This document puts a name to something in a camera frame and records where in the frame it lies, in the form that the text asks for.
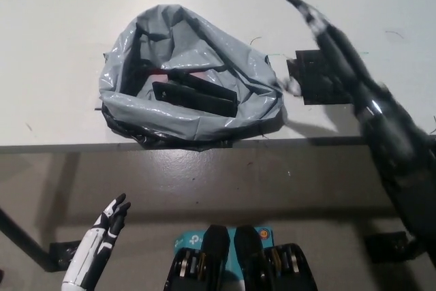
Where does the teal router box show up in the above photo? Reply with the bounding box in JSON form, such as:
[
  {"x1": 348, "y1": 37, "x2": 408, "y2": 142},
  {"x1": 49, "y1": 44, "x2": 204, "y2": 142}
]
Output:
[{"x1": 174, "y1": 225, "x2": 275, "y2": 291}]

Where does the pink item inside bag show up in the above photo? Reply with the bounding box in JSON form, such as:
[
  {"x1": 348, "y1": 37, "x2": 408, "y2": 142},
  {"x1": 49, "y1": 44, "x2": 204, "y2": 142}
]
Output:
[{"x1": 151, "y1": 70, "x2": 209, "y2": 82}]

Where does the grey plastic bag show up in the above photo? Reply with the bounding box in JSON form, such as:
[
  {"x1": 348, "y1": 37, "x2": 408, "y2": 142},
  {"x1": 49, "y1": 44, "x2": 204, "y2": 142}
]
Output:
[{"x1": 98, "y1": 3, "x2": 285, "y2": 151}]

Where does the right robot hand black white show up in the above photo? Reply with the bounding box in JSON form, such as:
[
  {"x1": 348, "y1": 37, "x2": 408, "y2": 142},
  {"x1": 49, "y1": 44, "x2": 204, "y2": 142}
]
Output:
[{"x1": 278, "y1": 0, "x2": 389, "y2": 121}]

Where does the black table leg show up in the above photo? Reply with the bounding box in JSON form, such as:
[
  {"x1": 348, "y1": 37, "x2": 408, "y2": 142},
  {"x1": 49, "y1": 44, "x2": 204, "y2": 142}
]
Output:
[{"x1": 0, "y1": 204, "x2": 55, "y2": 273}]

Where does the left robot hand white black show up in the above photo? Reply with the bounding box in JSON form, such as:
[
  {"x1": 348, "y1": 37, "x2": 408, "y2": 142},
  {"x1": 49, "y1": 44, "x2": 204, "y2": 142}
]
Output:
[{"x1": 60, "y1": 194, "x2": 132, "y2": 287}]

